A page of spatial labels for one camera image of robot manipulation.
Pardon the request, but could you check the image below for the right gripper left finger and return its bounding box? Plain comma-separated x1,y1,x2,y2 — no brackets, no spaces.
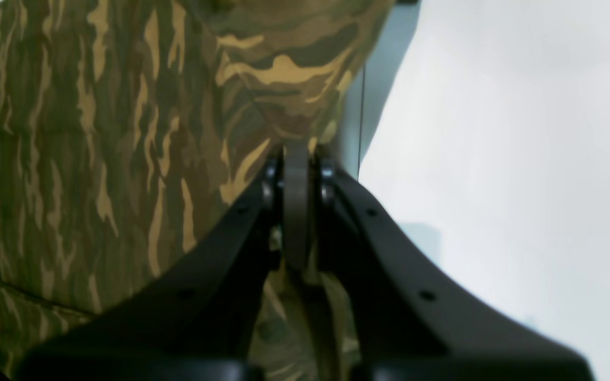
35,156,298,361

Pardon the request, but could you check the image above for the camouflage t-shirt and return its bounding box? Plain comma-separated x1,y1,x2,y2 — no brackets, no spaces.
0,1,395,378

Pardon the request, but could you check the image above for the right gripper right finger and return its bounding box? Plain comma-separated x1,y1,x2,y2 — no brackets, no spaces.
309,146,582,361

